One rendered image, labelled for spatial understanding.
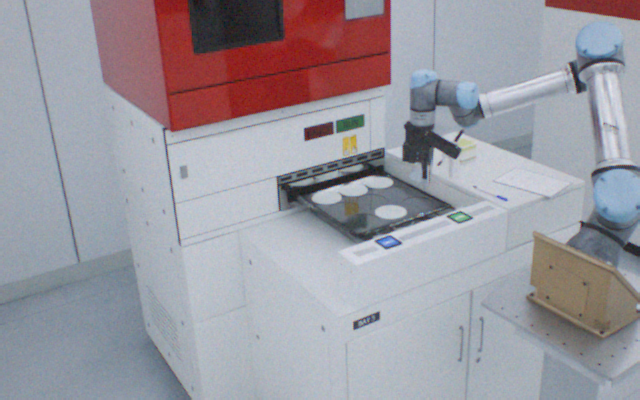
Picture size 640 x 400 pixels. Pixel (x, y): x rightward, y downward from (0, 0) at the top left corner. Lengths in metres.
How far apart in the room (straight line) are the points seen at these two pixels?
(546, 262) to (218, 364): 1.25
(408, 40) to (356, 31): 2.15
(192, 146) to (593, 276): 1.21
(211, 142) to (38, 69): 1.50
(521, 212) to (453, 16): 2.64
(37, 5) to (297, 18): 1.61
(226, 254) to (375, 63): 0.82
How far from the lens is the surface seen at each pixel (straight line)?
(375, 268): 1.86
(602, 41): 1.95
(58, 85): 3.57
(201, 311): 2.43
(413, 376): 2.17
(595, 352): 1.82
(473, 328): 2.25
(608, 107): 1.90
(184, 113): 2.09
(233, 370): 2.62
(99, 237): 3.86
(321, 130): 2.38
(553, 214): 2.31
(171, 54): 2.04
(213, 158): 2.22
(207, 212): 2.27
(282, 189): 2.36
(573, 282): 1.85
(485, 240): 2.11
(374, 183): 2.45
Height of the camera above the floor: 1.88
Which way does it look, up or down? 24 degrees down
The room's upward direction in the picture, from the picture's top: 3 degrees counter-clockwise
